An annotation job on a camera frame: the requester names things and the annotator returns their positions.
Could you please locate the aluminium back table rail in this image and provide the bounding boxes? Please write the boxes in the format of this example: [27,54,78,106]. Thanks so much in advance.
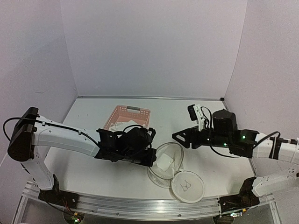
[77,95,220,101]

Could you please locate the white mesh laundry bag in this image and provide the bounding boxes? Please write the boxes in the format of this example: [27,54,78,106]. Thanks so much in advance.
[148,142,205,203]

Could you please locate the white bra black straps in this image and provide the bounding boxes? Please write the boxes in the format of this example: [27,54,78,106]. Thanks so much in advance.
[156,153,178,172]

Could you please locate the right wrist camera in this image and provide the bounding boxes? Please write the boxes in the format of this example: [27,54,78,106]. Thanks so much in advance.
[187,104,210,131]

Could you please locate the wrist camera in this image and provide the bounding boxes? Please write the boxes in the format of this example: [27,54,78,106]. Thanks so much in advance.
[148,127,156,139]
[187,104,210,131]

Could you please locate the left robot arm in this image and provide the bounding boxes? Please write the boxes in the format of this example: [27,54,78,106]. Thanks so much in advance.
[4,107,157,204]

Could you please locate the pink plastic basket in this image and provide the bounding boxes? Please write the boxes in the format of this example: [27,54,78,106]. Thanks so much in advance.
[103,105,151,130]

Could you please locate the white garment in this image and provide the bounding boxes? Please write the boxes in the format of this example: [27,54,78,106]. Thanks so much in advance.
[106,120,144,132]

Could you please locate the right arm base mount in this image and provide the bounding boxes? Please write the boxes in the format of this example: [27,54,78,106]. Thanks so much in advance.
[218,177,260,213]

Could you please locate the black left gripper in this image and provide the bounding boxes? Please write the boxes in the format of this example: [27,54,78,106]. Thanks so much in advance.
[121,148,157,168]

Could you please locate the aluminium front table rail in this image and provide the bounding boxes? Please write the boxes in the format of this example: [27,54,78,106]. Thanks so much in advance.
[23,181,276,216]

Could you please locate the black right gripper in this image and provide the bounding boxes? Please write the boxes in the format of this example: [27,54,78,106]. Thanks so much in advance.
[172,126,231,150]

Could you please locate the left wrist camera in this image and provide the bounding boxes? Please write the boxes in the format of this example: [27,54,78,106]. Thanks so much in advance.
[148,127,156,139]

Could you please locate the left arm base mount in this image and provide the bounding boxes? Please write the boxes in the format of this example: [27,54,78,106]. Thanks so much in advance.
[38,179,79,209]

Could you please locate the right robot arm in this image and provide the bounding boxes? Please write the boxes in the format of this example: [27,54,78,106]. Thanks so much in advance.
[172,108,299,207]

